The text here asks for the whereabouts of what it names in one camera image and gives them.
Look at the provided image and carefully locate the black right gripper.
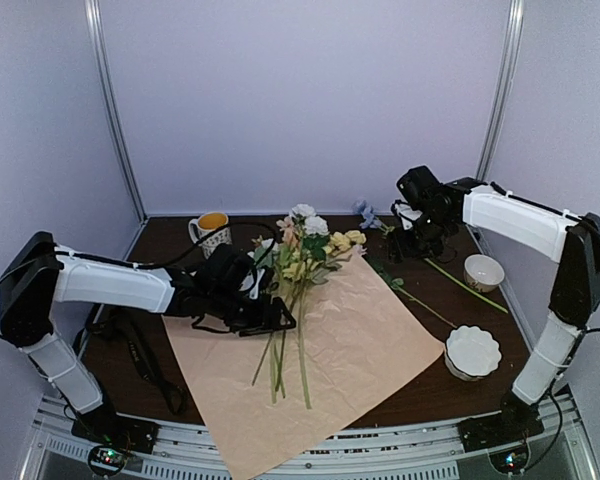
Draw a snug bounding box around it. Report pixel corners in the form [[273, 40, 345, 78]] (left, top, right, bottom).
[[386, 210, 453, 265]]

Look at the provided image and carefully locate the black camera strap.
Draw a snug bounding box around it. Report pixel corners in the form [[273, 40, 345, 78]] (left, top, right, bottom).
[[83, 308, 188, 416]]

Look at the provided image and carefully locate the blue flower stem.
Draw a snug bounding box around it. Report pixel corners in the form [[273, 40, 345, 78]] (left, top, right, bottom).
[[352, 199, 509, 329]]

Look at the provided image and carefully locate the patterned mug yellow inside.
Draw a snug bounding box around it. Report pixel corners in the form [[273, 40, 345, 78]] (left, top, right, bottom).
[[188, 212, 233, 259]]

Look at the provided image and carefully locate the pale yellow flower stem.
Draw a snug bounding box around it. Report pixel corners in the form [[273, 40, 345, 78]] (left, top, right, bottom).
[[308, 230, 367, 285]]

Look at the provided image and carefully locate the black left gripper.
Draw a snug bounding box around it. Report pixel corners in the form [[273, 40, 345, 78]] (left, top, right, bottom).
[[207, 286, 297, 337]]

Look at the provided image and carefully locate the pink rose flower stem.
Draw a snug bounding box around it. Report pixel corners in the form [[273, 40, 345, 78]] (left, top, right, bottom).
[[289, 204, 329, 410]]

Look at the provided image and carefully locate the aluminium frame post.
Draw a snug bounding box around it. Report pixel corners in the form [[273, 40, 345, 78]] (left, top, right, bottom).
[[475, 0, 525, 181], [84, 0, 148, 224]]

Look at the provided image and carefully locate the left aluminium frame post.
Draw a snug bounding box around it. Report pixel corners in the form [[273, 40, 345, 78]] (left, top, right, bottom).
[[84, 0, 148, 224]]

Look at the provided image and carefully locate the small white bowl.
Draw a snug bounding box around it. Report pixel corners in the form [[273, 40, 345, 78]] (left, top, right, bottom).
[[464, 254, 505, 293]]

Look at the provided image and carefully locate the white pink flower stem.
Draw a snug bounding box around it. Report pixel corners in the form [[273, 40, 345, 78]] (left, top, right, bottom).
[[251, 237, 286, 405]]

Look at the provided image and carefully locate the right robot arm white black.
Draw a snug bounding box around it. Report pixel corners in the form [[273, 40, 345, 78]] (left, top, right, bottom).
[[390, 165, 600, 442]]

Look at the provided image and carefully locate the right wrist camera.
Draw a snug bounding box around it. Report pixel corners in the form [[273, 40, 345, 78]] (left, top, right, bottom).
[[391, 200, 425, 231]]

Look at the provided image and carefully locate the peach flower stem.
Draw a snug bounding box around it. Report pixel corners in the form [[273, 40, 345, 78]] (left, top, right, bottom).
[[276, 216, 310, 393]]

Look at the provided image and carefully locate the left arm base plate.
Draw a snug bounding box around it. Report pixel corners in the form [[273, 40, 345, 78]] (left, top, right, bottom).
[[71, 412, 159, 454]]

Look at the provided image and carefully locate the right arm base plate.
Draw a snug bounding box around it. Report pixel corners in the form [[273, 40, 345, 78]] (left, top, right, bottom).
[[457, 413, 544, 453]]

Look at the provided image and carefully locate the wrapping paper sheet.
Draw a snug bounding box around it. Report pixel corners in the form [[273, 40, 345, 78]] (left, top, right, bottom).
[[163, 256, 444, 479]]

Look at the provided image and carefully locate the right aluminium frame post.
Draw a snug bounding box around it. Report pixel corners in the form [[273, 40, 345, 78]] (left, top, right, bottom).
[[475, 0, 525, 181]]

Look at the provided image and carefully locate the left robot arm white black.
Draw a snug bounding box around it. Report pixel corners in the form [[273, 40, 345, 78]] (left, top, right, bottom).
[[0, 231, 297, 444]]

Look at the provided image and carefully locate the scalloped white bowl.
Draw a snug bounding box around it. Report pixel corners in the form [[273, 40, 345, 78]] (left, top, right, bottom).
[[444, 325, 502, 382]]

